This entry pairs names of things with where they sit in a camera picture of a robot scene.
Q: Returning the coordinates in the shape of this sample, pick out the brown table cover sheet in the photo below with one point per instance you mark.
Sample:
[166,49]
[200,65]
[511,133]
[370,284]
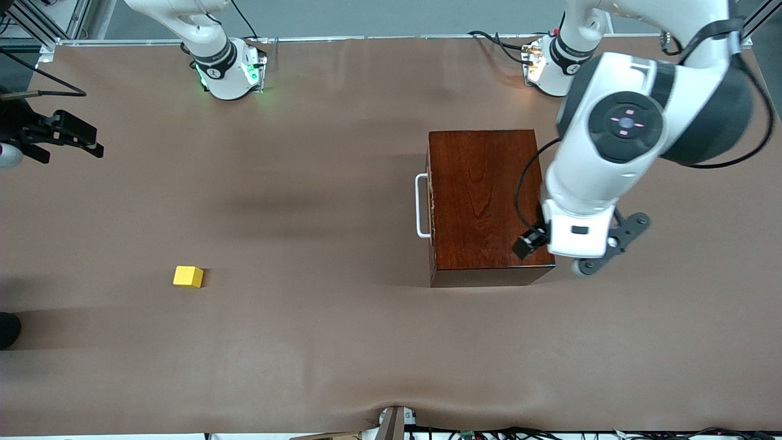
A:
[244,342]

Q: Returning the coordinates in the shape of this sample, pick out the yellow block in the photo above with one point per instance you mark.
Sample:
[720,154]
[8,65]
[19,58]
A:
[187,276]

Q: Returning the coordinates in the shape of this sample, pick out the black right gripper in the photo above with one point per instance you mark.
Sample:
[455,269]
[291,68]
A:
[18,126]

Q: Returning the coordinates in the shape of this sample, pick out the dark brown wooden cabinet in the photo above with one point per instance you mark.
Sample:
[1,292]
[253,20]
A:
[482,201]

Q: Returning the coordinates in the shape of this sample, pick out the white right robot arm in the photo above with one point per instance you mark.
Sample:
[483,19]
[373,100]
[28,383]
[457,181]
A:
[226,79]

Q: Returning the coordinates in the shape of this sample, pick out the black round object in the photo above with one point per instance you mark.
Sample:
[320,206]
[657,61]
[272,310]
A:
[7,330]

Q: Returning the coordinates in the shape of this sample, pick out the grey metal table bracket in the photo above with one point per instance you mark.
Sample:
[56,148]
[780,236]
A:
[394,425]

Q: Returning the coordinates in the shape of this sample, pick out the clear table edge strip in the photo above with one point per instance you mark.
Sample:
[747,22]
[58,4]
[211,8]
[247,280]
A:
[366,38]

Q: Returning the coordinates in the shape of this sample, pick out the aluminium frame strut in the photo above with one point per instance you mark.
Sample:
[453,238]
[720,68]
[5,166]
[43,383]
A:
[33,24]
[763,13]

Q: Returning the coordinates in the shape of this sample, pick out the aluminium frame post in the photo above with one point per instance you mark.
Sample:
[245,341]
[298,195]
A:
[98,18]

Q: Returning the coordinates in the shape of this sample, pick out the brown cardboard piece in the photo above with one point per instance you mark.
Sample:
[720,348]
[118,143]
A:
[330,436]

